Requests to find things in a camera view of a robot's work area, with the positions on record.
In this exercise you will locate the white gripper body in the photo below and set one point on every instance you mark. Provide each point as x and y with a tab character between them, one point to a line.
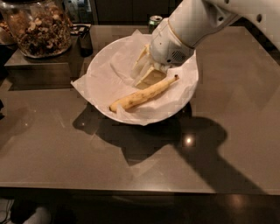
167	48

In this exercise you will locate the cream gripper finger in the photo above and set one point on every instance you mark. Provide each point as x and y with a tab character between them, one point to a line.
142	64
148	77

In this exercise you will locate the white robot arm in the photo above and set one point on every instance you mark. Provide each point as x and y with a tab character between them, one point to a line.
194	20

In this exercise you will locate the white bowl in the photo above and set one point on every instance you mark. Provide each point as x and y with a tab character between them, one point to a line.
186	96

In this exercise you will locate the yellow spotted banana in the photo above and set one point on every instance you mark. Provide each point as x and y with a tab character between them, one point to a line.
141	96

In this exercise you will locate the green soda can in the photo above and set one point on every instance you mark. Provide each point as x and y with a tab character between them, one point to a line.
153	22

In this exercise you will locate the white paper liner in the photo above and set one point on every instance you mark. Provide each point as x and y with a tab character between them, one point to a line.
116	75

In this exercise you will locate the black cup with utensils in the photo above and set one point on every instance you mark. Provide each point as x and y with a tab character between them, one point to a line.
83	33

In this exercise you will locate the glass jar of snacks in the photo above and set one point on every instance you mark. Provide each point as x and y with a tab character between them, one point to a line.
39	27

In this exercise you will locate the dark metal box stand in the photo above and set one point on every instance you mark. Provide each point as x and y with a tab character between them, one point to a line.
49	73

